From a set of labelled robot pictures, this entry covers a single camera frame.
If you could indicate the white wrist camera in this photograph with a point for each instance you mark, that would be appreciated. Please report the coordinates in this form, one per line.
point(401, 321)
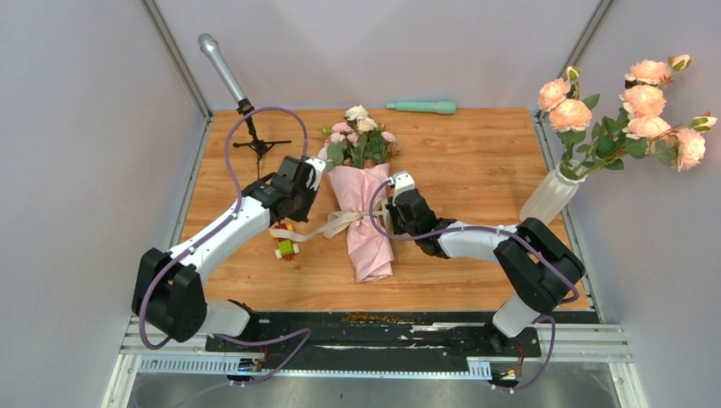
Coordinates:
point(401, 182)
point(317, 168)

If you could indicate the pink flower bouquet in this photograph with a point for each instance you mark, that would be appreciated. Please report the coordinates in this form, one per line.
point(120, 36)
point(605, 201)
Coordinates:
point(357, 151)

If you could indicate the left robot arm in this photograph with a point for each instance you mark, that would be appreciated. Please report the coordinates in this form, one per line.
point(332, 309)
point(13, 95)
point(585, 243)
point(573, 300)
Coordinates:
point(169, 290)

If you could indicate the peach artificial roses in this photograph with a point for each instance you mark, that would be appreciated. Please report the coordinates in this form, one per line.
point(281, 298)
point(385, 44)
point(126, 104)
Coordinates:
point(637, 131)

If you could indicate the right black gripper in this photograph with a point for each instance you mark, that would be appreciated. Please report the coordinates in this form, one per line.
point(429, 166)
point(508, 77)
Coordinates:
point(396, 229)

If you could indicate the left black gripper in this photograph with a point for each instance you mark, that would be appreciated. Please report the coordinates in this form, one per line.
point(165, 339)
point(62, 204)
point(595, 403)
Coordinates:
point(303, 215)

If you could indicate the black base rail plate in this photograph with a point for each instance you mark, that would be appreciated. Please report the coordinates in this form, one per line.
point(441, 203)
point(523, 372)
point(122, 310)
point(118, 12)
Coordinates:
point(464, 333)

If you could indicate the toy brick car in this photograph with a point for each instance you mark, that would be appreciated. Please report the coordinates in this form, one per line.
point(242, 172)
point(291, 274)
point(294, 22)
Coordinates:
point(286, 248)

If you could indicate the cream printed ribbon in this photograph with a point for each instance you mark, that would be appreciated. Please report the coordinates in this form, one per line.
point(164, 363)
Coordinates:
point(335, 223)

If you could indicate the silver microphone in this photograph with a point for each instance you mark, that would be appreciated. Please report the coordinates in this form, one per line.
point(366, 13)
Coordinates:
point(211, 49)

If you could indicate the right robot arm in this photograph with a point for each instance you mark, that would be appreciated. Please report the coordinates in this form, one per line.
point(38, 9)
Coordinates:
point(541, 269)

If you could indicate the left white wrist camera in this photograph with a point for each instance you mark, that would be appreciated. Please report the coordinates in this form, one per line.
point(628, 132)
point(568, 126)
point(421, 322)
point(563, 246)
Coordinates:
point(317, 168)

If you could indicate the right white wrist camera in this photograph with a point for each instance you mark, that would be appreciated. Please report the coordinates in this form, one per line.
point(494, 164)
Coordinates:
point(401, 182)

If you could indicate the teal cylindrical handle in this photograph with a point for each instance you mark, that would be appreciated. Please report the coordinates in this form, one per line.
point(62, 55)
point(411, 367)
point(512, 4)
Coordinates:
point(443, 107)

